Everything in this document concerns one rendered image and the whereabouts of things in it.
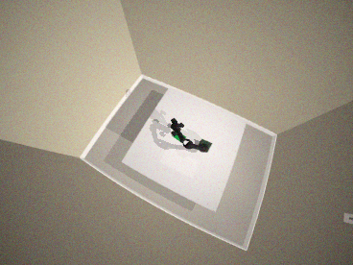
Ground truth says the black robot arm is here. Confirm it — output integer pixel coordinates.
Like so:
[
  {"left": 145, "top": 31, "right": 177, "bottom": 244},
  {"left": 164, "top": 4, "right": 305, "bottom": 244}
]
[{"left": 171, "top": 118, "right": 209, "bottom": 153}]

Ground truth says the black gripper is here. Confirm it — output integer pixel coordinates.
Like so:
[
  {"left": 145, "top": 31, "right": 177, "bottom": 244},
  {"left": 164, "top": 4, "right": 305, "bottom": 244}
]
[{"left": 171, "top": 123, "right": 184, "bottom": 136}]

